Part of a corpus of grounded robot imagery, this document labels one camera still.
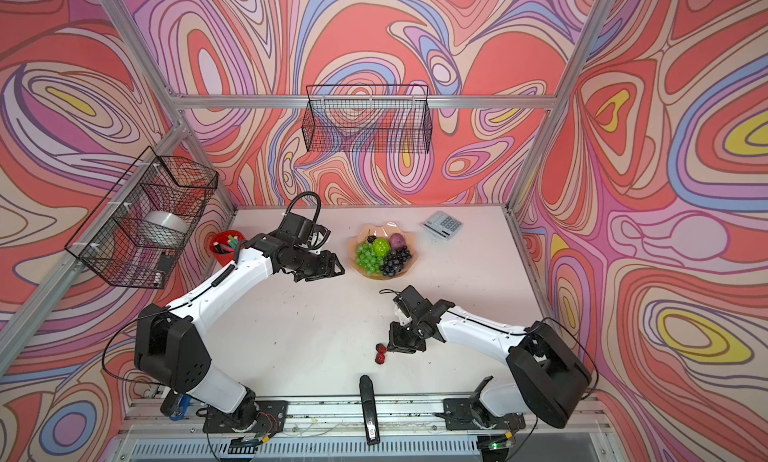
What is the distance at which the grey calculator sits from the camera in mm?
1099

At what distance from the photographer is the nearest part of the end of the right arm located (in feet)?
2.04

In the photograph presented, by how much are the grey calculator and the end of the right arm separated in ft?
1.41
